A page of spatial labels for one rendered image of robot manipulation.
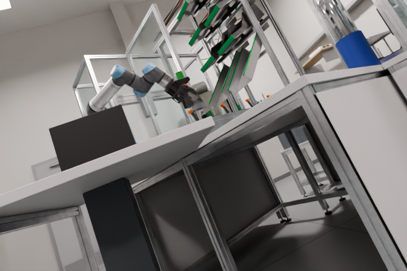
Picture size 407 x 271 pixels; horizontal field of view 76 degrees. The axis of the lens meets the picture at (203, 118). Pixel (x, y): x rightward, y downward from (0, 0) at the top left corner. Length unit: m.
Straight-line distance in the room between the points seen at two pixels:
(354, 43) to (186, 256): 1.78
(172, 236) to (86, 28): 5.55
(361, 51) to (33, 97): 5.83
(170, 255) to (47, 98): 4.84
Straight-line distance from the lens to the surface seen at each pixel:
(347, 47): 1.80
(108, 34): 6.63
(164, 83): 1.43
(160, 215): 2.03
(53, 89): 6.30
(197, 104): 1.47
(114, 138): 1.07
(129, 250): 1.10
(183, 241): 2.10
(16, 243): 6.05
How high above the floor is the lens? 0.71
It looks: 12 degrees up
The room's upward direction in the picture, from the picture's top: 23 degrees counter-clockwise
